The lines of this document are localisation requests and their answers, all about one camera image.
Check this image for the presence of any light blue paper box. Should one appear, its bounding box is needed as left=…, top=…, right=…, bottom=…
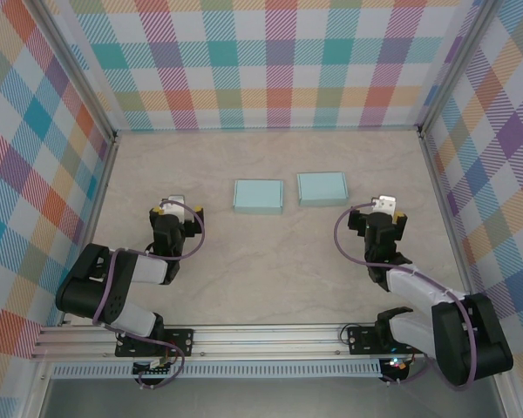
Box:
left=295, top=172, right=349, bottom=208
left=232, top=179, right=285, bottom=215

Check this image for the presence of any small controller board with LEDs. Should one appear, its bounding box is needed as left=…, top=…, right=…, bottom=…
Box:
left=381, top=355, right=413, bottom=376

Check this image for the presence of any grey metal base panel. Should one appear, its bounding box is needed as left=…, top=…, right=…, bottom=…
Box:
left=38, top=377, right=506, bottom=418

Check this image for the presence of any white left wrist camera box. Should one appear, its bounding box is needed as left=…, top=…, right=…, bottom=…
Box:
left=160, top=194, right=194, bottom=224

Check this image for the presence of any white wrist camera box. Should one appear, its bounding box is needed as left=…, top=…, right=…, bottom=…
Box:
left=370, top=194, right=398, bottom=218
left=160, top=194, right=194, bottom=224

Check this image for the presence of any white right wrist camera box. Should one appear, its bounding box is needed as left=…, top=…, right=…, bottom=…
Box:
left=370, top=194, right=398, bottom=218

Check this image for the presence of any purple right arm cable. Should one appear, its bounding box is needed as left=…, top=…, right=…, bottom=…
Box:
left=334, top=199, right=480, bottom=391

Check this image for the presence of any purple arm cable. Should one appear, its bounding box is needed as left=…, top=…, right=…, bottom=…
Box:
left=91, top=198, right=208, bottom=391
left=334, top=199, right=480, bottom=391

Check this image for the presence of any aluminium side rail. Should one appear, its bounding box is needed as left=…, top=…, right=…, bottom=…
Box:
left=418, top=128, right=485, bottom=324
left=59, top=132, right=119, bottom=327

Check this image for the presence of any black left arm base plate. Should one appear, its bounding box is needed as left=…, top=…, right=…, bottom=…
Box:
left=114, top=327, right=196, bottom=359

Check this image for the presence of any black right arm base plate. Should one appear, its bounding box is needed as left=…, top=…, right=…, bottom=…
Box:
left=345, top=325, right=429, bottom=356

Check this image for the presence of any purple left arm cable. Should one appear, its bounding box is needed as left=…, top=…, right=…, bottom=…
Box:
left=91, top=198, right=208, bottom=391

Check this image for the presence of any aluminium mounting rail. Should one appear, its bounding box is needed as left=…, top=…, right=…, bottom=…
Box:
left=31, top=322, right=512, bottom=361

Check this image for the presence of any white slotted cable duct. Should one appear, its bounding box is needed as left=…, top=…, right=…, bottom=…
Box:
left=51, top=363, right=384, bottom=380

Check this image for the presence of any aluminium frame post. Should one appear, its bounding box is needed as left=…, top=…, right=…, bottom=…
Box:
left=418, top=0, right=494, bottom=137
left=33, top=0, right=119, bottom=143

